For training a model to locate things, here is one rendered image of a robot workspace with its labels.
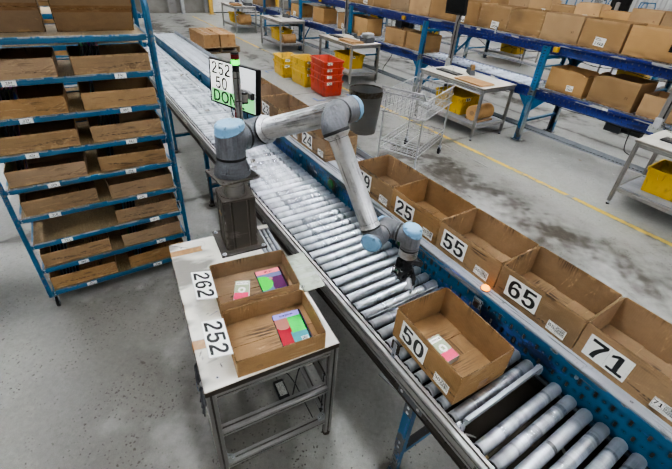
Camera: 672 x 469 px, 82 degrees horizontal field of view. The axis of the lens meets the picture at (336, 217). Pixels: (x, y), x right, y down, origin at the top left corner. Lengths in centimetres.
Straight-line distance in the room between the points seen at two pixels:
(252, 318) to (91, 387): 126
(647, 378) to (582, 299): 47
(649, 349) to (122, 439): 253
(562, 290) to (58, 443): 265
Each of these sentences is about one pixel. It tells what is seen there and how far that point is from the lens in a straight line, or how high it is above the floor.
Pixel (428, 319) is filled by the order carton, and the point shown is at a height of 76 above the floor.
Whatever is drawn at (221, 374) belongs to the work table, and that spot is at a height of 75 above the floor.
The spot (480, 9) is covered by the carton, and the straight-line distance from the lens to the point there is 772.
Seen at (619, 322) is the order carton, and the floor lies 92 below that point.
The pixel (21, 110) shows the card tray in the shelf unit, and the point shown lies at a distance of 277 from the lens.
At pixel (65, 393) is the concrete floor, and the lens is 289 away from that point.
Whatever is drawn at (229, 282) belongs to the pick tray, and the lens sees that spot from 208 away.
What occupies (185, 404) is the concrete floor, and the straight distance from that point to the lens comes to 260.
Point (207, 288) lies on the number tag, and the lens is 192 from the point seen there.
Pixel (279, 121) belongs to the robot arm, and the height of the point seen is 149.
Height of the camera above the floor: 215
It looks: 33 degrees down
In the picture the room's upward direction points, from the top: 4 degrees clockwise
